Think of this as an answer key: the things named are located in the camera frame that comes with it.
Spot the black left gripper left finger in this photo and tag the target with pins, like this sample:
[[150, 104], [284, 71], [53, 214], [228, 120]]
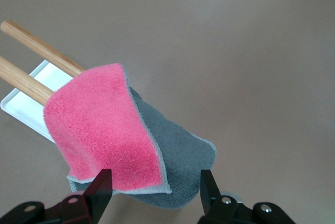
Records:
[[100, 195]]

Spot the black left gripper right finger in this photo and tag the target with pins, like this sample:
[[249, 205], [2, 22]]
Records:
[[212, 203]]

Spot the pink and grey cloth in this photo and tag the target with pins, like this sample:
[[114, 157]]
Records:
[[104, 119]]

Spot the white rectangular tray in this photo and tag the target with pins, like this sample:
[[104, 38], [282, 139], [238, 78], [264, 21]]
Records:
[[21, 114]]

